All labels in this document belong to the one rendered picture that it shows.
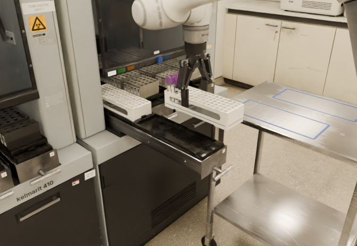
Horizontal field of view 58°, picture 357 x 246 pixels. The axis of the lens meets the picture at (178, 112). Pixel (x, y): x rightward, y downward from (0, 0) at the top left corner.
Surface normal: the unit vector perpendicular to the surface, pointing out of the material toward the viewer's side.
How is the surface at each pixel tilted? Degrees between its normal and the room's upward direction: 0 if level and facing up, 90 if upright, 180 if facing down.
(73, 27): 90
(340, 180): 0
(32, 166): 90
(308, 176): 0
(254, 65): 90
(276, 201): 0
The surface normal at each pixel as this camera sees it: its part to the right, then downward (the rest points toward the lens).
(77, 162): 0.73, 0.29
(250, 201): 0.00, -0.90
